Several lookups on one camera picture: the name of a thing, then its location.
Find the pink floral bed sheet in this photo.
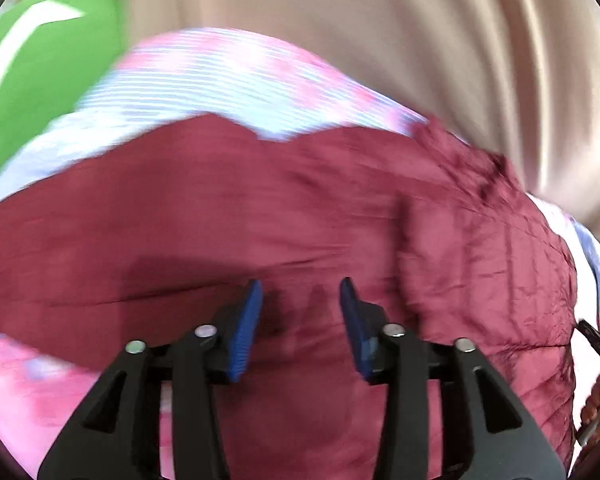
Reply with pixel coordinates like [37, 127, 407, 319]
[0, 27, 600, 480]

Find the maroon quilted puffer jacket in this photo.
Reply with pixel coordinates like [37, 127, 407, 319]
[0, 112, 579, 480]

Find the beige curtain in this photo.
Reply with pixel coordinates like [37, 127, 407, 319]
[125, 0, 600, 238]

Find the green pillow with white stripe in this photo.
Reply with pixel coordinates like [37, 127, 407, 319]
[0, 0, 125, 171]

